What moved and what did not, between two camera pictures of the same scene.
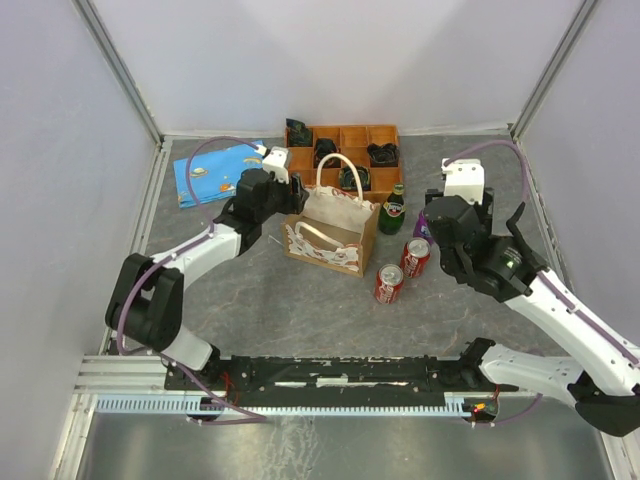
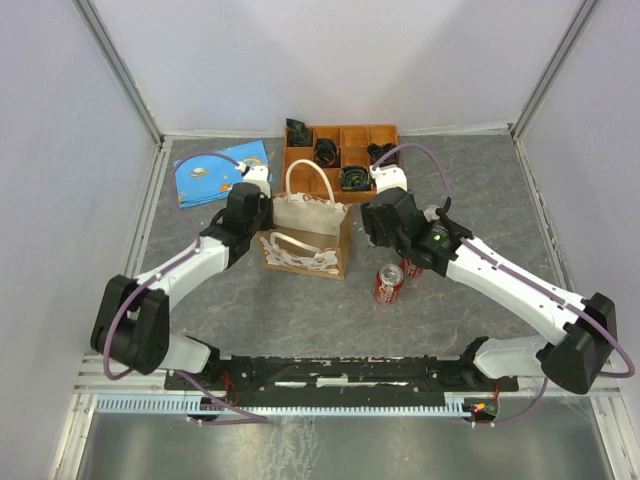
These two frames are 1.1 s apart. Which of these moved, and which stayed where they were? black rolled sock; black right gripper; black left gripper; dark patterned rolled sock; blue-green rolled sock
Moved: black left gripper; black right gripper
Stayed: blue-green rolled sock; black rolled sock; dark patterned rolled sock
